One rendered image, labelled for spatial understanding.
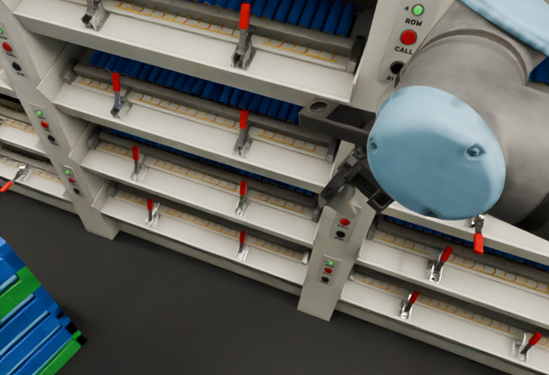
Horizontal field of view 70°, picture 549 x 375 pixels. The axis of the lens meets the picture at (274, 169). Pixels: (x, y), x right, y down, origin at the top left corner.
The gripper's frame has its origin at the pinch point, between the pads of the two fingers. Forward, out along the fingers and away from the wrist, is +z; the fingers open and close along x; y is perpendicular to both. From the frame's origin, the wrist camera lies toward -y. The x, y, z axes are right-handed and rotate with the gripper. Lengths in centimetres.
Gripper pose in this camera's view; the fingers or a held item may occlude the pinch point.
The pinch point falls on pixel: (327, 192)
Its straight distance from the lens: 62.6
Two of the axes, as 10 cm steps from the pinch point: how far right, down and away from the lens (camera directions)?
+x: 6.2, -5.5, 5.5
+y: 7.3, 6.6, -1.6
